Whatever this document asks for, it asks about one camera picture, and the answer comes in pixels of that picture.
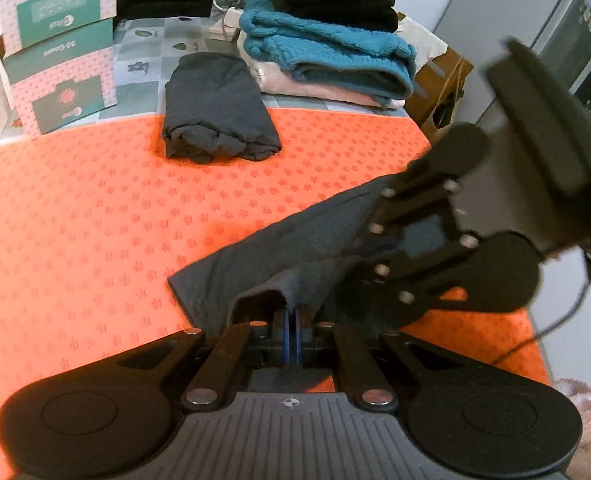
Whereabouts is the black cable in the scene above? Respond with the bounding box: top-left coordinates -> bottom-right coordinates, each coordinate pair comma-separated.
493,255 -> 591,368

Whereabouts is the pink and teal box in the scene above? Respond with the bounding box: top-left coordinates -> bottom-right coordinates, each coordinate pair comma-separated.
0,0 -> 121,56

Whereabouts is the grey refrigerator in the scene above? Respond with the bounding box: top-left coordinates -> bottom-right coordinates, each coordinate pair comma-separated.
535,0 -> 591,106

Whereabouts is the pink box with flower label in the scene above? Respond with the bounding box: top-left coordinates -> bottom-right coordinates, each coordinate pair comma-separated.
0,17 -> 119,136

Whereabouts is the orange patterned mat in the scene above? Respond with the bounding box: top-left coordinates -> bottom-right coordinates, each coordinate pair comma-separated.
0,105 -> 551,480

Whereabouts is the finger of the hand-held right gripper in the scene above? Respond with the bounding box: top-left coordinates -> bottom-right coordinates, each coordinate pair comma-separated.
362,231 -> 479,319
361,156 -> 461,252

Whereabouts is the folded teal knitted sweater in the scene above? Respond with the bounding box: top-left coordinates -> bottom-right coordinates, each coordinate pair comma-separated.
238,0 -> 417,101

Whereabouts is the folded dark grey garment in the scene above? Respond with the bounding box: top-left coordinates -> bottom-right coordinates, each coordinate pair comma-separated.
163,52 -> 283,163

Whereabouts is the white power strip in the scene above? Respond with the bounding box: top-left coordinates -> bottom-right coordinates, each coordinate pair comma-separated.
220,6 -> 249,39

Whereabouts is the brown cardboard box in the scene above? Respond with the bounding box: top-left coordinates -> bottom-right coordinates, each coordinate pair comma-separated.
405,42 -> 476,136

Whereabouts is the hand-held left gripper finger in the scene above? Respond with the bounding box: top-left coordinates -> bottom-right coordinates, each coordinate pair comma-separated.
295,306 -> 471,411
110,307 -> 293,411

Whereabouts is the folded pink garment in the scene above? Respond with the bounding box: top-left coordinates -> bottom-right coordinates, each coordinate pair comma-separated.
243,55 -> 406,109

